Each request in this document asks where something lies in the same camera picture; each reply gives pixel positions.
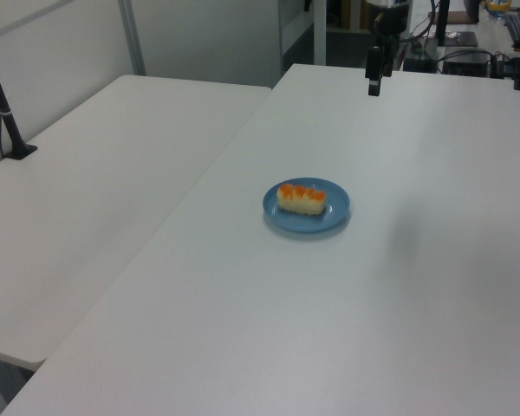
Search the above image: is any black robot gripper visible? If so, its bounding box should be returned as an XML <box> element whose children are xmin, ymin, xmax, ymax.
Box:
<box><xmin>365</xmin><ymin>2</ymin><xmax>412</xmax><ymax>98</ymax></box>

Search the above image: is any bread with orange topping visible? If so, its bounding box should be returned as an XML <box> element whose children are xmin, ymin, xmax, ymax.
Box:
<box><xmin>276</xmin><ymin>183</ymin><xmax>327</xmax><ymax>216</ymax></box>

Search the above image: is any blue round plate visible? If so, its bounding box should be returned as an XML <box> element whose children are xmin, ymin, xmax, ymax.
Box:
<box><xmin>262</xmin><ymin>176</ymin><xmax>352</xmax><ymax>233</ymax></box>

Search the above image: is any small black box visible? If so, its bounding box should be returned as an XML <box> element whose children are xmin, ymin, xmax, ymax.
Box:
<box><xmin>403</xmin><ymin>55</ymin><xmax>435</xmax><ymax>74</ymax></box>

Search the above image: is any black vertical pole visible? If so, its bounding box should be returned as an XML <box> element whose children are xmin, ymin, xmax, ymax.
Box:
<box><xmin>434</xmin><ymin>0</ymin><xmax>451</xmax><ymax>47</ymax></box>

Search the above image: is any black flat board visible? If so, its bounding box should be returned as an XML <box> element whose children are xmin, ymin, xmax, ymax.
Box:
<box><xmin>437</xmin><ymin>31</ymin><xmax>480</xmax><ymax>47</ymax></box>

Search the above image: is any black electronics box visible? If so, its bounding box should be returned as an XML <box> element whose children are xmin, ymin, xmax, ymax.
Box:
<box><xmin>440</xmin><ymin>50</ymin><xmax>494</xmax><ymax>78</ymax></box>

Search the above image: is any white cabinet panel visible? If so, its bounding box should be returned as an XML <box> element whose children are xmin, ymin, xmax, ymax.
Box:
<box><xmin>278</xmin><ymin>0</ymin><xmax>327</xmax><ymax>88</ymax></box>

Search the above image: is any white side table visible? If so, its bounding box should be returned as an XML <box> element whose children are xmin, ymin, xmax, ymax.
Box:
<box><xmin>0</xmin><ymin>75</ymin><xmax>273</xmax><ymax>372</ymax></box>

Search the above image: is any black pole stand with base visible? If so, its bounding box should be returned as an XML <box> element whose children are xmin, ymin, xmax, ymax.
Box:
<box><xmin>0</xmin><ymin>33</ymin><xmax>39</xmax><ymax>162</ymax></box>

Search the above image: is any grey metal frame post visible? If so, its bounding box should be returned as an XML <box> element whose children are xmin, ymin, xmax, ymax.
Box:
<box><xmin>117</xmin><ymin>0</ymin><xmax>147</xmax><ymax>78</ymax></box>

